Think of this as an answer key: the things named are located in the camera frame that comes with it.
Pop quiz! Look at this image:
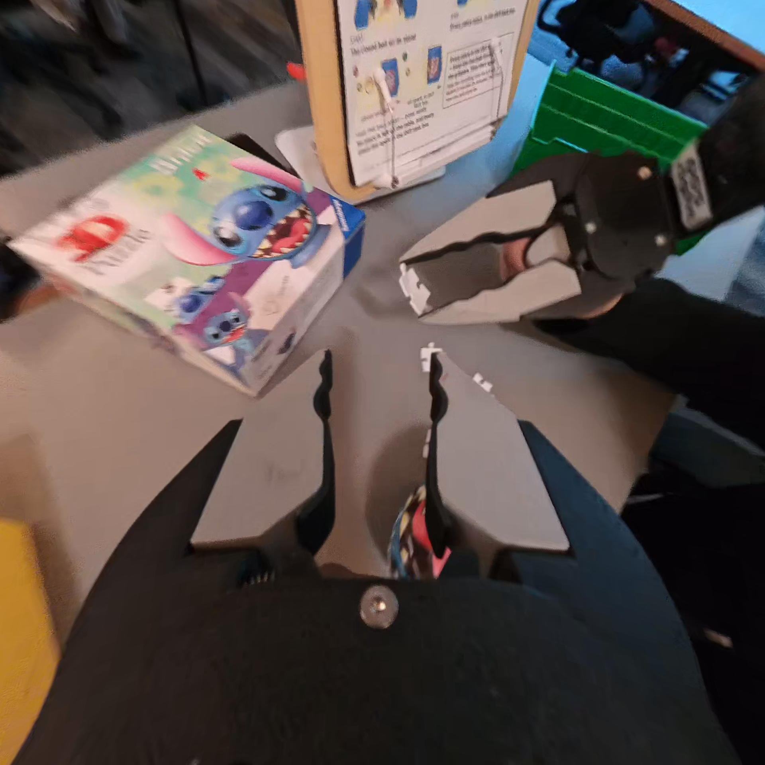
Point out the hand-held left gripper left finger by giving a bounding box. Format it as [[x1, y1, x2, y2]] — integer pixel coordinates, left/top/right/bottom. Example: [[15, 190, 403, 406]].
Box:
[[190, 348, 337, 557]]

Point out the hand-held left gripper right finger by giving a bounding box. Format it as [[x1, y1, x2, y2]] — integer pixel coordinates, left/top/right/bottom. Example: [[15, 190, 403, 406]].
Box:
[[424, 351, 571, 559]]

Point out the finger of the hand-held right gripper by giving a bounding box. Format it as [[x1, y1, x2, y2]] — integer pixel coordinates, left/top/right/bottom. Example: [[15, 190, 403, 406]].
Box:
[[409, 242, 583, 325], [399, 179, 565, 276]]

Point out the blue puzzle ball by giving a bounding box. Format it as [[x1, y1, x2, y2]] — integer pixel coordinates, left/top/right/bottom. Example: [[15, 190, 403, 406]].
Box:
[[387, 426, 453, 581]]

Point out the cartoon print puzzle box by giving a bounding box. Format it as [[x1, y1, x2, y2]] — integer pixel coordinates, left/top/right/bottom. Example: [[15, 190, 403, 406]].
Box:
[[6, 124, 367, 398]]

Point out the person's right hand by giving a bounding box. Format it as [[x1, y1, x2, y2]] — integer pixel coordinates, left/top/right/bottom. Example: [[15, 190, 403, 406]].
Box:
[[534, 286, 637, 324]]

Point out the green plastic bin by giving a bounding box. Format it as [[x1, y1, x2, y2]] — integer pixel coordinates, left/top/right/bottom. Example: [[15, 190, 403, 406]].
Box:
[[511, 60, 712, 255]]

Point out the printed instruction sheet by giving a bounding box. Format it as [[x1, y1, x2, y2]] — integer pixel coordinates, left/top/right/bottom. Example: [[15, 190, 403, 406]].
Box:
[[335, 0, 530, 187]]

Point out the blue chair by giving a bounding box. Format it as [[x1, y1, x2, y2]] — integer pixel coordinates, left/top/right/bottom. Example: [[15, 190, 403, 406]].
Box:
[[648, 409, 765, 479]]

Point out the wooden document stand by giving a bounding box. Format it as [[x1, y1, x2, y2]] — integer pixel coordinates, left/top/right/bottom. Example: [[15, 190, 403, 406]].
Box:
[[275, 0, 541, 205]]

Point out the yellow plastic bin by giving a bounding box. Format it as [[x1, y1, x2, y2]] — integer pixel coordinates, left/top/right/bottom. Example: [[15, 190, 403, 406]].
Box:
[[0, 517, 61, 765]]

